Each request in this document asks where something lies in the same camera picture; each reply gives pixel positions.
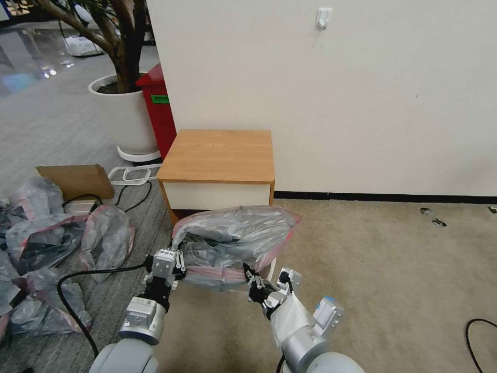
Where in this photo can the brown cardboard box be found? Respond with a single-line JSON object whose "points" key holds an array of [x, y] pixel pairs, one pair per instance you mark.
{"points": [[77, 180]]}

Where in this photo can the white power adapter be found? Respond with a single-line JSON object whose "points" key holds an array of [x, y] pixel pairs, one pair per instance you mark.
{"points": [[79, 206]]}

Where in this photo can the wooden side table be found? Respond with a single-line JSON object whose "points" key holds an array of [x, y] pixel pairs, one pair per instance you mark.
{"points": [[221, 163]]}

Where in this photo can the white background object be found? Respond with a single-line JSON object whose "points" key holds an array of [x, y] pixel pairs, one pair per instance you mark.
{"points": [[81, 46]]}

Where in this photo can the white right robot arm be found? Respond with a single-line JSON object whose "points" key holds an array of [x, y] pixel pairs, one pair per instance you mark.
{"points": [[306, 342]]}

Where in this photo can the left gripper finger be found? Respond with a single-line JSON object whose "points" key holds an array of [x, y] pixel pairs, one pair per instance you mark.
{"points": [[174, 248], [181, 266]]}

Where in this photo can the translucent grey garbage bag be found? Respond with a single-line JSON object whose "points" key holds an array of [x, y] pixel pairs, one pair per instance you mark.
{"points": [[233, 237]]}

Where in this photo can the white plant pot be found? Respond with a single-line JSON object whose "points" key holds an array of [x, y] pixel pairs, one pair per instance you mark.
{"points": [[124, 120]]}

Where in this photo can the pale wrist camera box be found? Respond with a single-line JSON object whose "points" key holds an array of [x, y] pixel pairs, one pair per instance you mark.
{"points": [[289, 279], [164, 263]]}

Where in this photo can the crumpled grey garbage bag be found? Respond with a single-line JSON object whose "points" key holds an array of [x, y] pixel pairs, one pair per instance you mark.
{"points": [[7, 283], [106, 237], [37, 196], [42, 243], [50, 307]]}

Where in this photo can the red box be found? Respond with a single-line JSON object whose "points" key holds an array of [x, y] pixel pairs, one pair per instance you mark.
{"points": [[161, 112]]}

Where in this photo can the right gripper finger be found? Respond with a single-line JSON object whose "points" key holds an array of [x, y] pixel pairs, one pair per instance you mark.
{"points": [[259, 281], [248, 271]]}

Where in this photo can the white wall hook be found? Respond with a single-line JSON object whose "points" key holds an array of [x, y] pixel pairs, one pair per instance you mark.
{"points": [[324, 17]]}

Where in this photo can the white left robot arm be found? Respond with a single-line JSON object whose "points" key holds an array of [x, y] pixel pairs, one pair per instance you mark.
{"points": [[124, 355]]}

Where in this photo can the black baseboard strip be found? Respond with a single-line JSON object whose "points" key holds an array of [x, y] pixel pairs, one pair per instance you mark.
{"points": [[388, 197]]}

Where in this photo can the brown tree trunk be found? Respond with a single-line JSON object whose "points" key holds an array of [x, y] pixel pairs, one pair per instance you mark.
{"points": [[124, 46]]}

